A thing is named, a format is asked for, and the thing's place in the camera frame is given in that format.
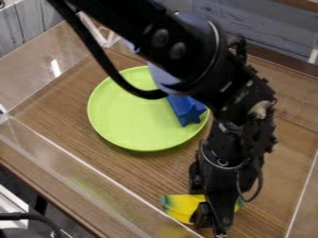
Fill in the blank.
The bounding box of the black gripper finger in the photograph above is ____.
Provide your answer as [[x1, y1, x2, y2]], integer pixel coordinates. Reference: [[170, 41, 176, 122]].
[[205, 187, 239, 238], [192, 202, 211, 229]]

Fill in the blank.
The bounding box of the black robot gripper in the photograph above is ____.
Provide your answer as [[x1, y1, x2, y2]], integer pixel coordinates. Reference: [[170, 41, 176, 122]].
[[189, 76, 276, 202]]

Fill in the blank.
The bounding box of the yellow toy banana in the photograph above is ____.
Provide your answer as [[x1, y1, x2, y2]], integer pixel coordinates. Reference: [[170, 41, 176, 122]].
[[160, 193, 245, 225]]

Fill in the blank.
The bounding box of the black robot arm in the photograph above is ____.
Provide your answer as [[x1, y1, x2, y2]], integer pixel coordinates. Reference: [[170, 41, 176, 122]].
[[46, 0, 276, 238]]

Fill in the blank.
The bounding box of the green round plate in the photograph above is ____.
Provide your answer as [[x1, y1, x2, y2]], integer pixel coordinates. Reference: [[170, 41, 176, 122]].
[[85, 65, 211, 152]]

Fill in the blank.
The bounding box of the blue star-shaped block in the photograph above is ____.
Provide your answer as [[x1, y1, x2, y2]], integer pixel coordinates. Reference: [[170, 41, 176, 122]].
[[168, 96, 205, 126]]

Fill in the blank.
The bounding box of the clear acrylic tray wall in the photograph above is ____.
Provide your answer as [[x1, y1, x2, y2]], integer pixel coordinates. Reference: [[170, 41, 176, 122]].
[[0, 105, 203, 238]]

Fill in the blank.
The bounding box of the black cable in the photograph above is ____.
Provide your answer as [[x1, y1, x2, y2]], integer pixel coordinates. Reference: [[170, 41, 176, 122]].
[[0, 212, 62, 238]]

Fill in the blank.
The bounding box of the clear acrylic corner bracket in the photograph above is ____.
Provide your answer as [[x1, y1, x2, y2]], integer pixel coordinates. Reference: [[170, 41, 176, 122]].
[[78, 11, 121, 48]]

